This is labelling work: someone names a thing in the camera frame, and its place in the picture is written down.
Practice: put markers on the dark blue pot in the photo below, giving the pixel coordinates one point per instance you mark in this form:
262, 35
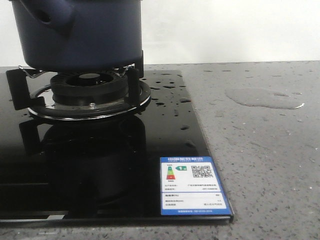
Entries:
79, 35

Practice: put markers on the black right pot support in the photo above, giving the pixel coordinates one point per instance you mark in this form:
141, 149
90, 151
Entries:
18, 81

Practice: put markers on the black glass gas stove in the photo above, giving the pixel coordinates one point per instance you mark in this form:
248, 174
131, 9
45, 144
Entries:
104, 171

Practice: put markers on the blue energy label sticker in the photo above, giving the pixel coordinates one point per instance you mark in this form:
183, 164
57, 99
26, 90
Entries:
190, 186

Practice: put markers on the black right gas burner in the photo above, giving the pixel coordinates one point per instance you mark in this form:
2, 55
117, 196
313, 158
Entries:
84, 96

